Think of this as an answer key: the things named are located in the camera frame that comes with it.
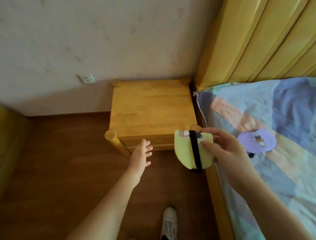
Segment person's left hand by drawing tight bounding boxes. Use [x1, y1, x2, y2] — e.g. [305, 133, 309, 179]
[125, 139, 153, 182]

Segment person's right hand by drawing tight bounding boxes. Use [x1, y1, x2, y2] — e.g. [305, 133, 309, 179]
[200, 128, 257, 192]

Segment yellow-green eye mask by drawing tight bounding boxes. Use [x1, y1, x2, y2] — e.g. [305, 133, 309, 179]
[174, 130, 218, 173]

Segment person's left forearm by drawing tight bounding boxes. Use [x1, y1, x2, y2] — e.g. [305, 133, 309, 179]
[65, 171, 142, 240]

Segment person's right forearm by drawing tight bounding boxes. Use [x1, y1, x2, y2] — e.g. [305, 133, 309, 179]
[231, 173, 316, 240]

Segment wooden nightstand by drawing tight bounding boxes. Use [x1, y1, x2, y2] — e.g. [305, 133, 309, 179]
[104, 77, 202, 157]

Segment purple eye mask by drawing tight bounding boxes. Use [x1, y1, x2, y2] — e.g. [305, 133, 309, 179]
[237, 129, 276, 159]

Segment pastel patchwork bed sheet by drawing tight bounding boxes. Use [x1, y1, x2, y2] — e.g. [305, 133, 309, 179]
[193, 77, 316, 240]

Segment white sneaker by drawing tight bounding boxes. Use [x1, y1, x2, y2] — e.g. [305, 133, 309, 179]
[160, 207, 178, 240]

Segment yellow padded headboard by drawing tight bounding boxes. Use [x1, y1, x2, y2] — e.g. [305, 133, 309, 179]
[195, 0, 316, 91]

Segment yellow furniture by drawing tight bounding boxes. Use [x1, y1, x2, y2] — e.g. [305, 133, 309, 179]
[0, 104, 31, 198]

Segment wooden bed frame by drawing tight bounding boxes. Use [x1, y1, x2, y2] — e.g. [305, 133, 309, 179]
[190, 82, 235, 240]

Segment white wall socket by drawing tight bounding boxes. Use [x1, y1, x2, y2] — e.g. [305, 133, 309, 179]
[77, 74, 95, 84]

